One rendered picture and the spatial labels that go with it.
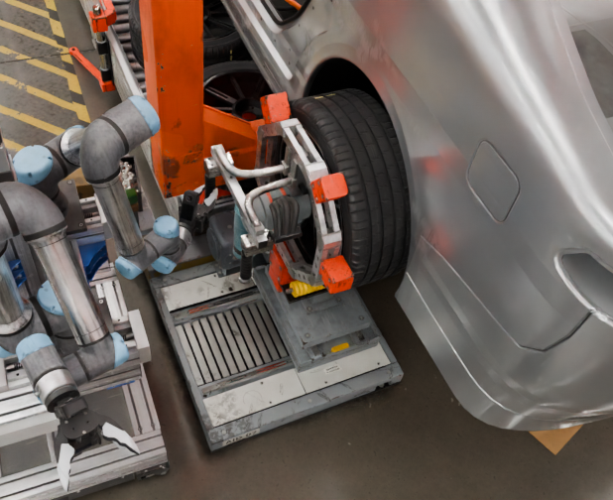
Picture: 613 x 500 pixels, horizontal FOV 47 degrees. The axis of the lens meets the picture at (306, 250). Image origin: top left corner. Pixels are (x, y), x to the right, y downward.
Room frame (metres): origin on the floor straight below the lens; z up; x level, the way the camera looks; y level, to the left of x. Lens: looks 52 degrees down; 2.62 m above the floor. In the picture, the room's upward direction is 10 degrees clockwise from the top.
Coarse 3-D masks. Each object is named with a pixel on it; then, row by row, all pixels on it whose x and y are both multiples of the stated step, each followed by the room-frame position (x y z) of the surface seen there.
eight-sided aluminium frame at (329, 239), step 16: (272, 128) 1.70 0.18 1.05; (288, 128) 1.63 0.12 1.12; (272, 144) 1.78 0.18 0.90; (288, 144) 1.59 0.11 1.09; (304, 144) 1.60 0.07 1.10; (256, 160) 1.78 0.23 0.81; (272, 160) 1.78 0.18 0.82; (304, 160) 1.51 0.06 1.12; (320, 160) 1.52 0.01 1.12; (272, 176) 1.78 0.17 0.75; (304, 176) 1.48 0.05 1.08; (320, 176) 1.47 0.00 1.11; (320, 208) 1.40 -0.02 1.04; (320, 224) 1.37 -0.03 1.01; (336, 224) 1.39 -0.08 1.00; (288, 240) 1.60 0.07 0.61; (320, 240) 1.35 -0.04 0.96; (336, 240) 1.36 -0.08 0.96; (288, 256) 1.53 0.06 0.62; (320, 256) 1.34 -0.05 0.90; (288, 272) 1.49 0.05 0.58; (304, 272) 1.40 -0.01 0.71
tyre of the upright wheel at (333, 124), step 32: (320, 96) 1.80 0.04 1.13; (352, 96) 1.79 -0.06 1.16; (320, 128) 1.61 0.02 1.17; (352, 128) 1.62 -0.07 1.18; (384, 128) 1.65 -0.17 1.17; (352, 160) 1.52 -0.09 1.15; (384, 160) 1.55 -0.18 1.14; (352, 192) 1.44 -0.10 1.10; (384, 192) 1.47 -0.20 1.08; (352, 224) 1.38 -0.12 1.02; (384, 224) 1.42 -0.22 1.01; (352, 256) 1.34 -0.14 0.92; (384, 256) 1.39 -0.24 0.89
